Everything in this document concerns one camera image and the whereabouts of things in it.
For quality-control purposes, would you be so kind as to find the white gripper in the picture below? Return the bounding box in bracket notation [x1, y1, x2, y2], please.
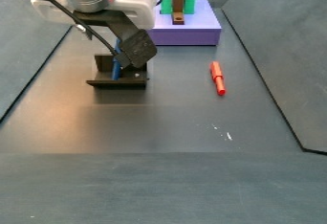
[18, 0, 160, 41]

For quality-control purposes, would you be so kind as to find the blue peg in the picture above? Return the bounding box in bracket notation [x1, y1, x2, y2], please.
[110, 38, 121, 80]

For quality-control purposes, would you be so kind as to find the brown L-shaped bracket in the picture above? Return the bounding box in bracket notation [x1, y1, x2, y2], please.
[172, 0, 184, 25]

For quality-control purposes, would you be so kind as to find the black angle fixture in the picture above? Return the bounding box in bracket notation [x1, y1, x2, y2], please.
[86, 55, 148, 89]

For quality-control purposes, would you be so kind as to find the left green block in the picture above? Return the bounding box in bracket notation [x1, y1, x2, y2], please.
[161, 0, 172, 14]

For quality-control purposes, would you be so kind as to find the green block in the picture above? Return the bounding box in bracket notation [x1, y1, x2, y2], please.
[184, 0, 194, 14]
[161, 0, 172, 14]

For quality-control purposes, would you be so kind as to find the right green block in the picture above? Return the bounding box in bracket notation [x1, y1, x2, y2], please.
[184, 0, 194, 14]

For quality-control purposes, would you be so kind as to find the purple base block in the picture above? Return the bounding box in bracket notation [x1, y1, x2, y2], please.
[148, 0, 222, 46]

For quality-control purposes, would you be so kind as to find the red peg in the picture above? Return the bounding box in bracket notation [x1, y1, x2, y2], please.
[209, 61, 225, 96]

